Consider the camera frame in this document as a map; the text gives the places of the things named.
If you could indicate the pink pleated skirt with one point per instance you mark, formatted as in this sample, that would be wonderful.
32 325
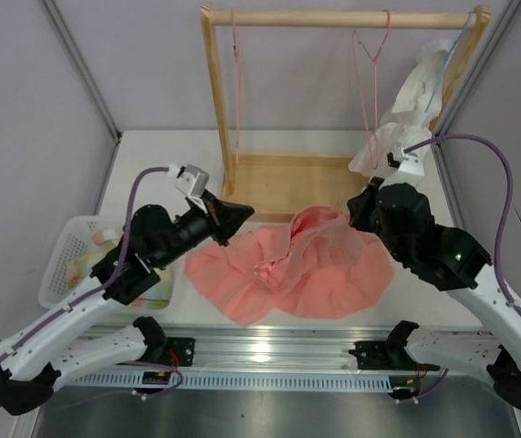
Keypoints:
315 267

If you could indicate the aluminium mounting rail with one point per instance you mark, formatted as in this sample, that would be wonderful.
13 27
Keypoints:
275 349

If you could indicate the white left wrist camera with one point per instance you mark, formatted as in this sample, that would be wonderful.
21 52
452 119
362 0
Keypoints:
190 180

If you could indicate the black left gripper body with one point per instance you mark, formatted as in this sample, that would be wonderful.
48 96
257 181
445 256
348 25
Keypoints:
208 224

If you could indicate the floral pastel garment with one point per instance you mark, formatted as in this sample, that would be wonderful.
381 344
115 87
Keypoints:
157 297

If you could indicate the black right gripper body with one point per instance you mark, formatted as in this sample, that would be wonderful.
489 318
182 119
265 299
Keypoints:
365 217

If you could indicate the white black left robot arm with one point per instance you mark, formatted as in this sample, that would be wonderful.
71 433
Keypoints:
41 359

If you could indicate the blue wire hanger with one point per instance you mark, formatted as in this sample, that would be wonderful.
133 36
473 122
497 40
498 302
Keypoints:
446 59

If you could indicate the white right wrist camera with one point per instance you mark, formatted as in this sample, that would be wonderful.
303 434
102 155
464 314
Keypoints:
408 167

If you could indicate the right aluminium frame post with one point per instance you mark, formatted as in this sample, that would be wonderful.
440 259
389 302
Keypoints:
474 73

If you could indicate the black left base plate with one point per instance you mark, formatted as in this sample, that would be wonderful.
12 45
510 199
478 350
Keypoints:
173 351

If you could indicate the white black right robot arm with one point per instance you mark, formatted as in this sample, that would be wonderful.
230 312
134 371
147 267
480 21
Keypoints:
451 260

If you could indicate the left aluminium frame post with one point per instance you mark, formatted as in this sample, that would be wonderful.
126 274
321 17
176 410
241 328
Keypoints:
70 47

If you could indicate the white plastic laundry basket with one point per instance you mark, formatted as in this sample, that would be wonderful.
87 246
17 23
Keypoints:
76 240

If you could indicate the white garment on hanger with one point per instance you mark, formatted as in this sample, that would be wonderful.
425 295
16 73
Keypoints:
405 123

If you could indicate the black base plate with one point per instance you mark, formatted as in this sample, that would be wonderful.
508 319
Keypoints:
173 351
388 354

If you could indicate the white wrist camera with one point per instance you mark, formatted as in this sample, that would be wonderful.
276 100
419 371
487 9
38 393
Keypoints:
408 167
190 180

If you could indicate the wooden clothes rack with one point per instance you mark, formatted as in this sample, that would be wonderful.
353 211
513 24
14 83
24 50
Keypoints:
279 184

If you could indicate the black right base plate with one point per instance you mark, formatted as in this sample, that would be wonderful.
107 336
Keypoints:
388 354

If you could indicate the slotted white cable duct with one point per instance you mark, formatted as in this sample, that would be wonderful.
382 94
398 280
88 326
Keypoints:
237 381

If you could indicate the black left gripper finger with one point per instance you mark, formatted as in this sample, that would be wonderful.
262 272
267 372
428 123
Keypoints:
233 213
228 226

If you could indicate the aluminium frame post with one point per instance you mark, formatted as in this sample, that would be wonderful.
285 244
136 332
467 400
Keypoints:
474 73
70 47

